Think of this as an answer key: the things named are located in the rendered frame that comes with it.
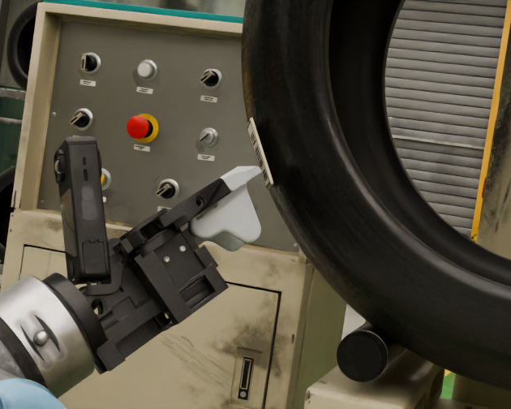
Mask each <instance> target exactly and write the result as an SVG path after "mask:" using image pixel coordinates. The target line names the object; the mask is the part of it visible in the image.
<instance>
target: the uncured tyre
mask: <svg viewBox="0 0 511 409"><path fill-rule="evenodd" d="M404 2H405V0H246V3H245V9H244V16H243V31H242V51H241V63H242V81H243V97H244V104H245V109H246V114H247V122H248V123H249V120H250V118H253V120H254V123H255V127H256V130H257V133H258V136H259V138H260V143H261V145H262V148H263V150H264V155H265V158H266V161H267V163H268V168H269V170H270V173H271V175H272V179H273V185H272V186H271V187H270V189H269V190H268V191H269V193H270V195H271V197H272V199H273V202H274V204H275V205H276V207H277V210H278V212H279V214H280V215H281V218H282V220H283V222H284V223H285V224H286V227H287V229H288V230H289V232H290V233H291V235H292V236H293V238H294V240H295V242H296V243H297V245H298V246H299V247H300V249H301V250H302V252H303V254H304V255H305V256H306V258H307V259H308V260H309V261H310V262H311V264H312V265H313V267H314V268H315V269H316V271H317V272H318V273H319V274H320V276H321V277H322V278H323V279H324V280H325V281H326V282H327V283H328V284H329V285H330V286H331V287H332V288H333V290H334V291H335V292H336V293H337V294H338V295H339V296H340V297H341V298H342V299H343V300H344V301H345V302H346V303H347V304H349V305H350V306H351V307H352V308H353V309H354V310H355V311H356V312H357V313H358V314H359V315H360V316H361V317H363V318H364V319H365V320H366V321H368V322H369V323H370V324H372V325H373V326H374V327H376V328H377V329H378V330H379V331H380V332H382V333H383V334H385V335H386V336H388V337H389V338H391V339H392V340H393V341H395V342H397V343H398V344H400V345H401V346H403V347H405V348H406V349H408V350H409V351H412V352H413V353H415V354H416V355H419V356H420V357H422V358H424V359H426V360H428V361H430V362H432V363H434V364H436V365H438V366H440V367H442V368H445V369H447V370H449V371H450V372H454V373H456V374H458V375H461V376H463V377H466V378H469V379H471V380H473V381H477V382H480V383H483V384H486V385H490V386H493V387H496V388H500V389H503V390H508V391H511V260H510V259H508V258H506V257H503V256H500V255H498V254H496V253H494V252H491V251H489V250H487V249H486V248H483V247H481V246H480V245H478V244H477V243H475V242H473V241H472V240H470V239H468V238H467V237H466V236H465V235H463V234H461V233H460V232H459V231H457V230H456V229H454V228H453V227H452V226H451V225H449V224H448V223H447V222H446V221H445V220H444V219H443V218H442V217H441V216H440V215H439V214H438V213H437V212H436V211H435V210H434V209H433V208H432V207H431V206H430V205H429V204H428V202H427V201H426V200H425V199H424V197H423V196H422V195H421V193H420V192H419V190H418V189H417V187H416V186H415V185H414V183H413V181H412V180H411V178H410V176H409V175H408V173H407V171H406V169H405V167H404V166H403V164H402V160H401V158H400V157H399V154H398V152H397V149H396V146H395V144H394V141H393V137H392V133H391V130H390V126H389V120H388V115H387V109H386V101H385V69H386V62H387V56H388V51H389V44H390V40H391V36H392V34H393V29H394V26H395V23H396V21H397V17H398V16H399V13H400V11H401V8H402V6H403V4H404Z"/></svg>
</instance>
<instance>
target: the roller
mask: <svg viewBox="0 0 511 409"><path fill-rule="evenodd" d="M405 350H406V348H405V347H403V346H401V345H400V344H398V343H397V342H395V341H393V340H392V339H391V338H389V337H388V336H386V335H385V334H383V333H382V332H380V331H379V330H378V329H377V328H376V327H374V326H373V325H372V324H370V323H369V322H366V323H365V324H363V325H361V326H360V327H358V328H357V329H355V330H354V331H352V332H351V333H349V334H347V335H346V336H345V337H344V338H343V339H342V340H341V342H340V344H339V346H338V348H337V364H338V366H339V368H340V369H341V371H342V372H343V373H344V374H345V375H346V376H347V377H349V378H350V379H351V380H353V381H358V382H366V381H372V380H374V379H375V378H377V377H378V376H379V375H380V374H381V373H382V372H383V371H384V370H385V369H386V368H387V367H388V366H389V365H390V364H391V363H392V362H394V361H395V360H396V359H397V358H398V357H399V356H400V355H401V354H402V353H403V352H404V351H405Z"/></svg>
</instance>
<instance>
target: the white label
mask: <svg viewBox="0 0 511 409"><path fill-rule="evenodd" d="M247 130H248V133H249V136H250V138H251V143H252V146H253V149H254V151H255V155H256V158H257V161H258V163H259V167H260V169H261V170H262V172H261V174H262V176H263V179H264V183H265V186H266V189H267V190H269V189H270V187H271V186H272V185H273V179H272V175H271V173H270V170H269V168H268V163H267V161H266V158H265V155H264V150H263V148H262V145H261V143H260V138H259V136H258V133H257V130H256V125H255V123H254V120H253V118H250V120H249V123H248V124H247Z"/></svg>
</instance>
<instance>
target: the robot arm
mask: <svg viewBox="0 0 511 409"><path fill-rule="evenodd" d="M261 172H262V170H261V169H260V168H259V167H258V166H237V167H236V168H234V169H233V170H231V171H230V172H228V173H226V174H224V175H223V176H221V177H220V178H219V179H217V180H215V181H213V182H212V183H210V184H209V185H208V186H206V187H204V188H202V189H201V190H199V191H198V192H197V193H195V194H194V195H192V196H190V197H188V198H187V199H185V200H184V201H183V202H181V203H180V204H178V205H176V206H175V207H173V208H172V209H171V210H169V211H168V210H167V208H163V209H162V210H160V211H159V212H157V213H155V214H153V215H152V216H151V217H149V218H148V219H146V220H145V221H143V222H141V223H140V224H139V225H138V226H136V227H134V228H133V229H131V230H129V231H128V232H127V233H126V234H124V235H123V236H121V237H120V238H112V239H110V240H109V241H108V242H107V234H106V226H105V211H104V203H103V195H102V187H101V175H102V170H101V155H100V151H99V149H98V148H97V139H96V138H95V137H92V136H76V137H67V138H66V139H65V140H64V141H63V142H62V144H61V145H60V146H59V148H58V149H57V151H56V152H55V154H54V174H55V180H56V183H58V188H59V196H60V205H61V213H62V229H63V238H64V246H65V254H66V263H67V278H66V277H64V276H63V275H61V274H60V273H53V274H51V275H49V276H48V277H47V278H45V279H44V280H42V281H41V280H40V279H38V278H36V277H33V276H26V277H24V278H22V279H21V280H19V281H18V282H16V283H15V284H13V285H12V286H10V287H8V288H6V289H5V290H4V291H2V292H1V293H0V409H66V408H65V407H64V406H63V404H62V403H61V402H60V401H59V400H57V398H59V397H60V396H62V395H63V394H65V393H66V392H67V391H68V390H70V389H71V388H73V387H74V386H76V385H77V384H79V383H80V382H81V381H82V380H84V379H85V378H86V377H88V376H90V375H91V374H92V373H93V371H94V368H95V369H96V370H97V371H98V373H99V374H102V373H104V372H107V371H108V372H109V371H112V370H113V369H114V368H116V367H117V366H119V365H120V364H121V363H122V362H124V361H125V358H126V357H128V356H129V355H131V354H132V353H133V352H135V351H137V350H138V349H139V348H141V347H142V346H143V345H144V344H146V343H147V342H149V341H150V340H151V339H153V338H155V337H156V336H157V335H158V334H160V333H161V332H163V331H166V330H168V329H169V328H171V327H172V326H174V325H177V324H179V323H181V322H182V321H184V320H185V319H186V318H188V317H189V316H190V315H191V314H193V313H194V312H196V311H197V310H199V309H200V308H202V307H203V306H204V305H205V304H207V303H208V302H209V301H211V300H212V299H214V298H215V297H217V296H218V295H219V294H220V293H222V292H223V291H225V290H226V289H227V288H229V287H228V285H227V284H226V282H225V280H224V279H223V277H222V276H221V275H220V274H219V272H218V271H217V269H216V267H217V266H218V264H217V262H216V261H215V260H214V259H213V257H212V255H211V254H210V252H209V251H208V249H207V248H206V247H205V245H204V246H202V247H201V248H200V247H199V245H200V244H202V243H203V242H205V241H212V242H214V243H216V244H217V245H219V246H220V247H222V248H224V249H225V250H227V251H229V252H234V251H237V250H239V249H240V248H241V247H242V246H243V245H244V243H251V242H253V241H255V240H257V239H258V238H259V236H260V232H261V226H260V222H259V219H258V217H257V215H256V211H255V209H254V207H253V204H252V202H251V198H250V196H249V194H248V191H247V182H248V181H249V180H251V179H253V178H254V177H256V176H257V175H258V174H260V173H261ZM197 217H198V218H199V220H197V219H196V218H197ZM187 223H188V227H187V228H186V229H184V230H181V229H180V228H181V227H182V226H184V225H185V224H187ZM91 283H96V285H91ZM78 284H87V286H82V287H80V288H79V289H77V287H76V286H75V285H78ZM96 308H97V309H98V314H96V313H95V312H94V310H95V309H96ZM166 314H167V316H168V317H169V318H166V317H165V315H166ZM170 322H171V323H170Z"/></svg>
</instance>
